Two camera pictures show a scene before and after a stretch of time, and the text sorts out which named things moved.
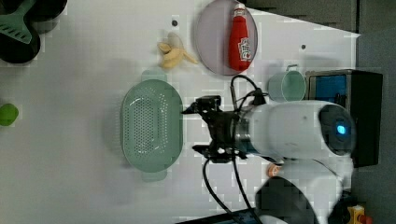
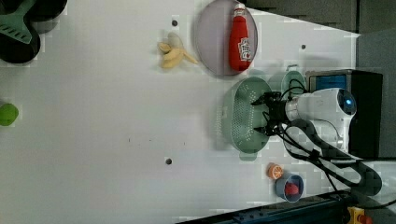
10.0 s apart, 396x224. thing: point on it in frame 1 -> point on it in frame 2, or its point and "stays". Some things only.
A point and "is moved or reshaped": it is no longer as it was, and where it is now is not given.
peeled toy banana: [174, 51] stays
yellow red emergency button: [357, 216] stays
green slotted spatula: [12, 24] stays
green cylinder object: [8, 114] stays
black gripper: [220, 125] -> [276, 115]
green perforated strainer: [151, 125] is moved or reshaped
